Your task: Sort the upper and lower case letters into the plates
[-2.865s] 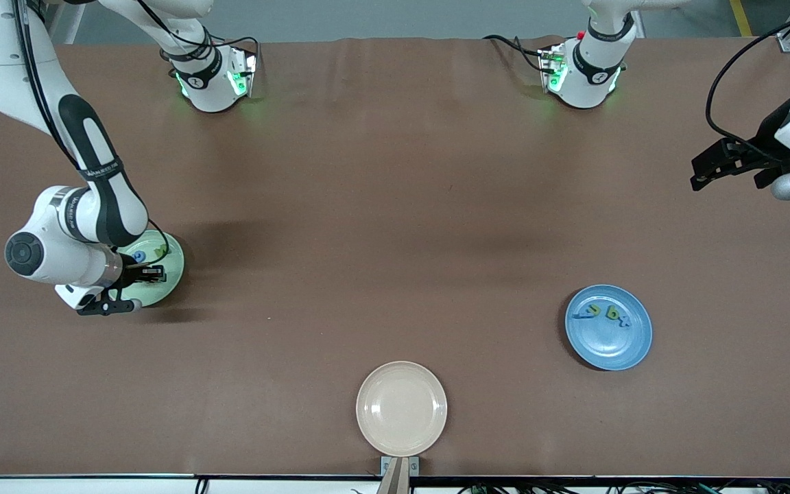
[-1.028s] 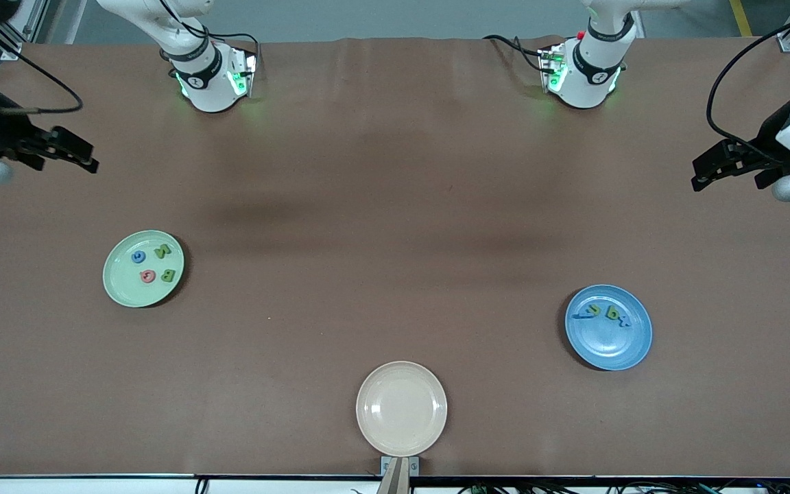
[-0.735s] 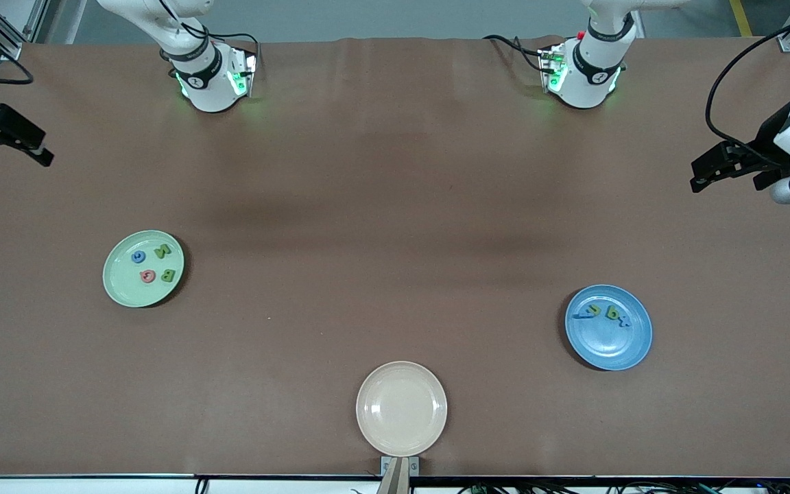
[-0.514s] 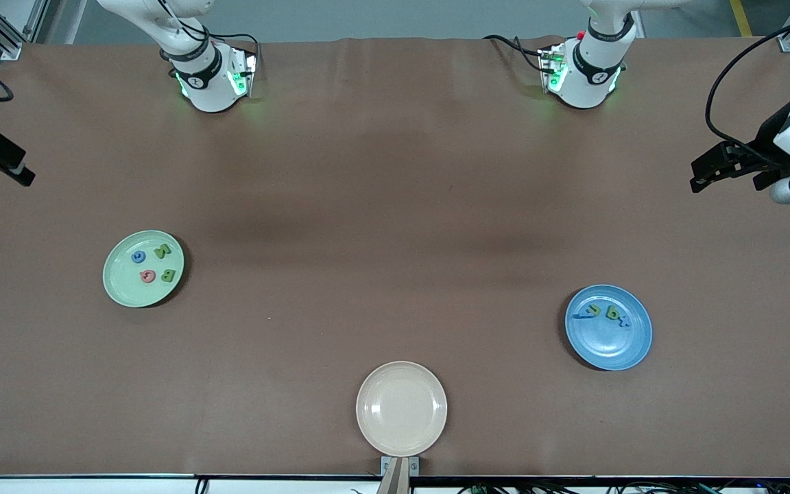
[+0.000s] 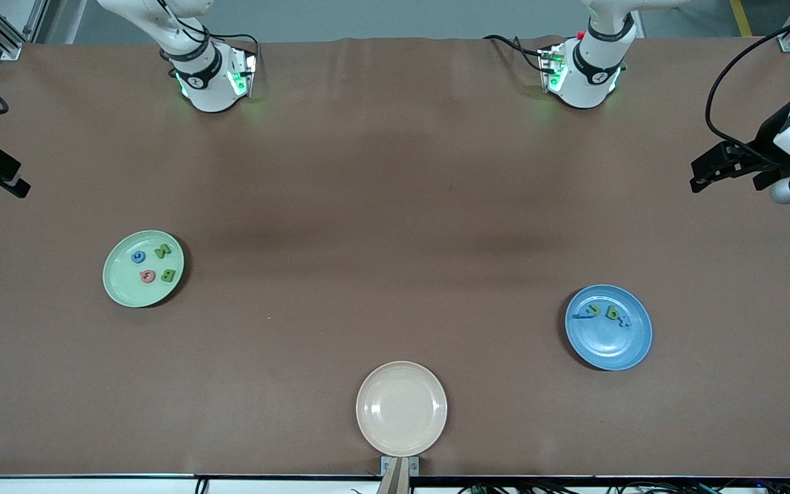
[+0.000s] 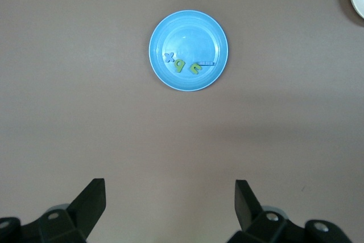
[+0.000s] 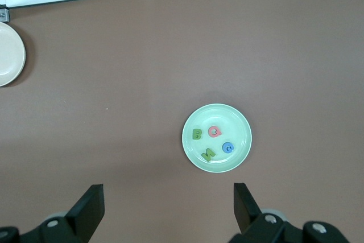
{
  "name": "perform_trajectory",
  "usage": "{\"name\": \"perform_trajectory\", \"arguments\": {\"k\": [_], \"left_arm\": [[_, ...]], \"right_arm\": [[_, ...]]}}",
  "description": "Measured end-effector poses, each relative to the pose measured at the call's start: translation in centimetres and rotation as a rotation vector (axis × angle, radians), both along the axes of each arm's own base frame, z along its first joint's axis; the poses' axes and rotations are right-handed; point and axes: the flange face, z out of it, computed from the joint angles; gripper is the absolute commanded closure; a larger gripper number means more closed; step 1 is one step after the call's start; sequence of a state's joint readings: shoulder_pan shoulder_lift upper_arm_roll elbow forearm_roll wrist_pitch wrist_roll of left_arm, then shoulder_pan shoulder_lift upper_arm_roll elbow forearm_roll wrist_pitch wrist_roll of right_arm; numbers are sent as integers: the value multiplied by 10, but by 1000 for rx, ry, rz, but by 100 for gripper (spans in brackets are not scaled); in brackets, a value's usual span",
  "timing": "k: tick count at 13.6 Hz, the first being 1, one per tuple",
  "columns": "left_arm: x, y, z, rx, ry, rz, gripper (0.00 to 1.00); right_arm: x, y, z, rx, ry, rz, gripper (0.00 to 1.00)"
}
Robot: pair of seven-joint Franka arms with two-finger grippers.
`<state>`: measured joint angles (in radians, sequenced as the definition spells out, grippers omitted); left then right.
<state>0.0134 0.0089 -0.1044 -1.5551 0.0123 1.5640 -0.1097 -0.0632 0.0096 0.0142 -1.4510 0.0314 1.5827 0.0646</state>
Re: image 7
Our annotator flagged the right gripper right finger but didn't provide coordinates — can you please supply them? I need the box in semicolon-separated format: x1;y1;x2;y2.
231;182;353;243

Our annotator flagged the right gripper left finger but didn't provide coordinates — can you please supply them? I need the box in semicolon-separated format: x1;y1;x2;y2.
0;183;106;243

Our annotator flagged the blue capital letter block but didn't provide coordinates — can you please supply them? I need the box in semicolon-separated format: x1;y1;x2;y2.
221;141;235;154

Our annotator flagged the green letter N block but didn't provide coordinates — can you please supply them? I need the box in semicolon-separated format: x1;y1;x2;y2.
201;147;217;162

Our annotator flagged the red capital letter block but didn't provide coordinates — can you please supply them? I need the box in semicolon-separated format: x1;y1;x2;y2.
207;125;222;139

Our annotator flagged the light green plate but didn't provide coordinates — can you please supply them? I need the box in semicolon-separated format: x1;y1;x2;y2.
181;103;253;174

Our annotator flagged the beige plate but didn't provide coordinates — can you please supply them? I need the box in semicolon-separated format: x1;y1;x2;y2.
0;22;27;87

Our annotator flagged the grey metal mounting bracket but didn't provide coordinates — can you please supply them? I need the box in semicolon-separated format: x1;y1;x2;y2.
0;5;10;23

